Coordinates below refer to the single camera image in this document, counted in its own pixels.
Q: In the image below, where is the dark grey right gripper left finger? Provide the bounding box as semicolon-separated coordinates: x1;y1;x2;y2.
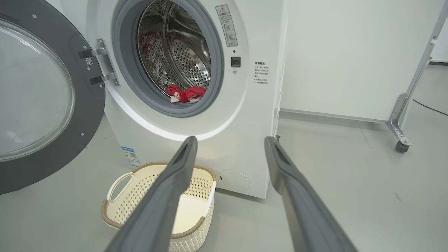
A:
105;136;198;252

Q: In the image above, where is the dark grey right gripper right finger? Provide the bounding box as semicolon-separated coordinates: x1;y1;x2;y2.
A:
264;136;358;252

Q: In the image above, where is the washing machine door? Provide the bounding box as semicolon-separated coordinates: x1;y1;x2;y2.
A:
0;0;106;195

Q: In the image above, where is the red cloth garment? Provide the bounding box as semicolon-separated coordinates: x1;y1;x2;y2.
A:
164;83;208;104

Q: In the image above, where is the cream perforated laundry basket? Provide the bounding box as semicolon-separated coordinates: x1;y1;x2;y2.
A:
101;162;217;252

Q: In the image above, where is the white front-load washing machine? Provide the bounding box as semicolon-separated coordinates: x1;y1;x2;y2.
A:
45;0;289;199

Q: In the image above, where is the grey metal bracket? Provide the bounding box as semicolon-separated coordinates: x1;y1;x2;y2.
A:
78;38;119;86

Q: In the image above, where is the blue energy label sticker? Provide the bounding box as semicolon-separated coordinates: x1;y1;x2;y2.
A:
121;146;141;168

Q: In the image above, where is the grey warning sticker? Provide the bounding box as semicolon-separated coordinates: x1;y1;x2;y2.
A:
215;4;238;48

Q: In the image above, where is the black floor cable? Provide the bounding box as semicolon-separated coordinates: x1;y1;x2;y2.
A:
412;99;448;116

